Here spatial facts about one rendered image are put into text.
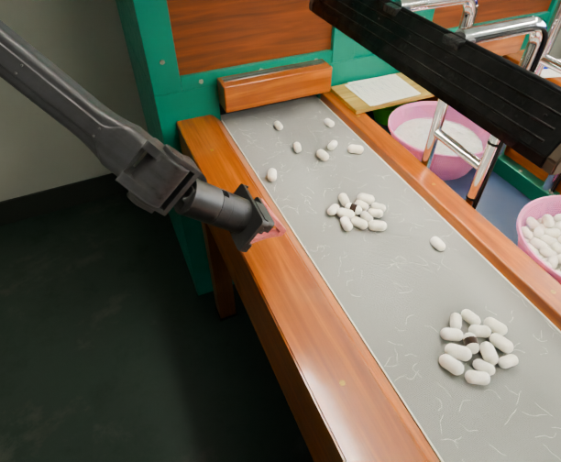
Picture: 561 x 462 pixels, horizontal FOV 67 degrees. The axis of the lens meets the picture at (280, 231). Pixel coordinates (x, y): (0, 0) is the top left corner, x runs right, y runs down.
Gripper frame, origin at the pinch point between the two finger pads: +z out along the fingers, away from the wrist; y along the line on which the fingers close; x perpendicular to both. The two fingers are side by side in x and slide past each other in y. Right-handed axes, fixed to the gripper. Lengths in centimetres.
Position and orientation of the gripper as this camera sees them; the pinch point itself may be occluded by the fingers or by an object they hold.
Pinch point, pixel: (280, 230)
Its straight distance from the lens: 73.5
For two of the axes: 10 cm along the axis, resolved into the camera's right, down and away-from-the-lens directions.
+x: -6.1, 7.1, 3.6
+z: 7.0, 2.6, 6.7
